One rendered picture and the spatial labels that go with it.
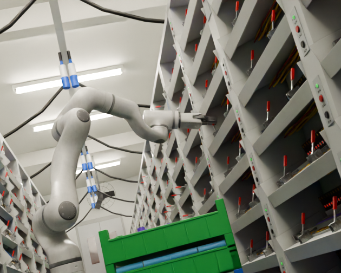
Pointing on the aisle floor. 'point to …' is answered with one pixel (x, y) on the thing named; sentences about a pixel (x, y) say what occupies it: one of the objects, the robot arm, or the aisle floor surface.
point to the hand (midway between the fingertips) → (212, 121)
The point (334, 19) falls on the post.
